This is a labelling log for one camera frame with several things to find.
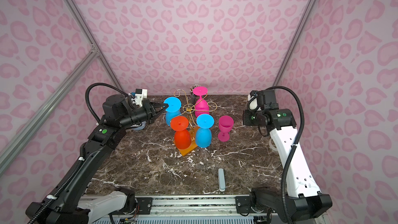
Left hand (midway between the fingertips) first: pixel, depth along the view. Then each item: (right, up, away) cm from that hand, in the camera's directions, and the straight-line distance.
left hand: (168, 103), depth 63 cm
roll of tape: (+54, -25, +30) cm, 67 cm away
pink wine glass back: (+13, -1, +19) cm, 23 cm away
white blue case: (+23, -37, +14) cm, 46 cm away
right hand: (+34, -5, +9) cm, 35 cm away
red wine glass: (+4, -15, +7) cm, 17 cm away
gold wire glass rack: (+8, -2, +9) cm, 13 cm away
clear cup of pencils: (+6, +11, +37) cm, 39 cm away
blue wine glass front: (+14, -14, +7) cm, 21 cm away
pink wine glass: (+27, -11, +30) cm, 42 cm away
